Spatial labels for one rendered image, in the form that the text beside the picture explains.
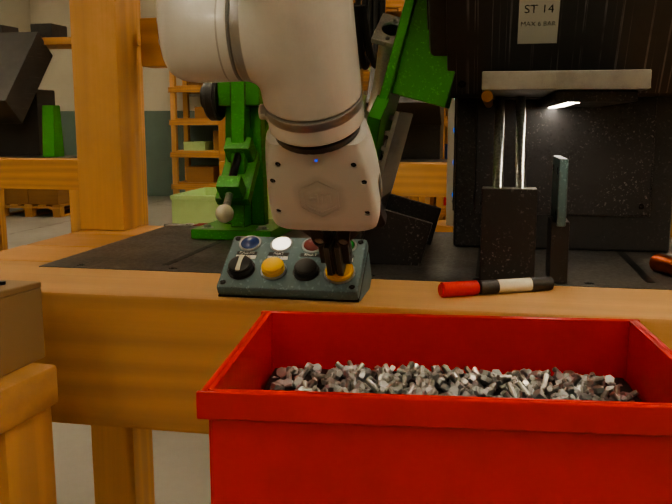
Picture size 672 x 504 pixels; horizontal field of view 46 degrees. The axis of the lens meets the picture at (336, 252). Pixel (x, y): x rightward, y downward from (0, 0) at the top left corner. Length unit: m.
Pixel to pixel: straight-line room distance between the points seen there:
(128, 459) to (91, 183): 0.54
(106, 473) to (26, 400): 0.92
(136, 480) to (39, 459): 0.86
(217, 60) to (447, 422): 0.33
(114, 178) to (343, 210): 0.87
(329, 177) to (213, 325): 0.23
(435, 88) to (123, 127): 0.71
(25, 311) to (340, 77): 0.38
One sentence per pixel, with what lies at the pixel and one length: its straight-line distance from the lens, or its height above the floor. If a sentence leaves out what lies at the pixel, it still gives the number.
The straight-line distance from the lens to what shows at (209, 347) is 0.85.
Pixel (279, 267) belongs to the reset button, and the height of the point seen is 0.93.
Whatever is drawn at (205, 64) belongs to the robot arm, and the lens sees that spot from 0.64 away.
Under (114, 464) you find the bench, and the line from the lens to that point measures 1.68.
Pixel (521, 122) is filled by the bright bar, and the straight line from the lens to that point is 0.99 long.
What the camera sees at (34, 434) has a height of 0.79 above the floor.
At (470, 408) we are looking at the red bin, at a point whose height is 0.92.
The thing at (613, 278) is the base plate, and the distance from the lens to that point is 0.99.
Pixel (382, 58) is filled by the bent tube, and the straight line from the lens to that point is 1.12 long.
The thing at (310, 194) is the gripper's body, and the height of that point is 1.02.
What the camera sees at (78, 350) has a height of 0.84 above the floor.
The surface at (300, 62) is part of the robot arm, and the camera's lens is 0.62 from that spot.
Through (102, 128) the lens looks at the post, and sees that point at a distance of 1.54.
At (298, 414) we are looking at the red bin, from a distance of 0.49.
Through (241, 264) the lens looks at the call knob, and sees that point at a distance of 0.84.
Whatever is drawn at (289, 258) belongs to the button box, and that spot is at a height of 0.94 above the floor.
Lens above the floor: 1.08
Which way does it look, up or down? 9 degrees down
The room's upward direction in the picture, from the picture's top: straight up
